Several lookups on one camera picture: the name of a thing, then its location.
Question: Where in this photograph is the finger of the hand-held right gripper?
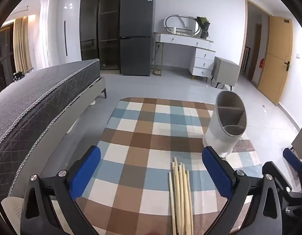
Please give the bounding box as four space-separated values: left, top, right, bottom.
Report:
263 161 302 218
282 147 302 177

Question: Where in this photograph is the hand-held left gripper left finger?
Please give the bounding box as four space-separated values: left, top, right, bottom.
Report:
20 146 102 235

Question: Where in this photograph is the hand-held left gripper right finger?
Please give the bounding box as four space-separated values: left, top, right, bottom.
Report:
202 146 282 235

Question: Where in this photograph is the white oval utensil holder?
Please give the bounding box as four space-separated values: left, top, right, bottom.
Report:
202 90 247 158

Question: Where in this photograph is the bundle of wooden chopsticks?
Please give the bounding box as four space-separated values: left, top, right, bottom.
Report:
168 157 194 235

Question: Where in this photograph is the plaid tablecloth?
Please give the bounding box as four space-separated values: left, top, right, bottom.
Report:
51 97 262 235

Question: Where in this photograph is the beige striped cushion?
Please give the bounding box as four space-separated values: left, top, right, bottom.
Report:
0 196 51 235

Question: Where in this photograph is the wooden door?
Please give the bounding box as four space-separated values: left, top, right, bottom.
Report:
257 16 294 106

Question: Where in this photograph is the dark grey quilted mattress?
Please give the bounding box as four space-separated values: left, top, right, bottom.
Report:
0 59 101 202

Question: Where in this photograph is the grey nightstand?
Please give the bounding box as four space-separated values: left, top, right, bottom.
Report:
211 56 241 91

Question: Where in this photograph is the white dressing table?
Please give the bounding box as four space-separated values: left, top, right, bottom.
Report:
154 32 216 81

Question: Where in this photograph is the dark window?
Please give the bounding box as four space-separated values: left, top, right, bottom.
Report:
0 22 17 96

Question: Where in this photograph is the beige curtain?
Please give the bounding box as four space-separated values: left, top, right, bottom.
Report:
13 16 33 74

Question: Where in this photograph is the white wardrobe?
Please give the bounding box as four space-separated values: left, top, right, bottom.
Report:
45 0 82 65

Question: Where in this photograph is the dark glass-door wardrobe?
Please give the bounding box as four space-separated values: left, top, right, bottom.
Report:
80 0 122 70

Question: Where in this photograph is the oval vanity mirror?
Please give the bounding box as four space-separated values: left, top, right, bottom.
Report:
164 15 200 35

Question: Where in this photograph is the green plant bouquet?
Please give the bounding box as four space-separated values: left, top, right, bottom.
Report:
195 17 210 39

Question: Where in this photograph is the dark grey refrigerator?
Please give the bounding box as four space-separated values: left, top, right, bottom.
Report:
120 0 157 76

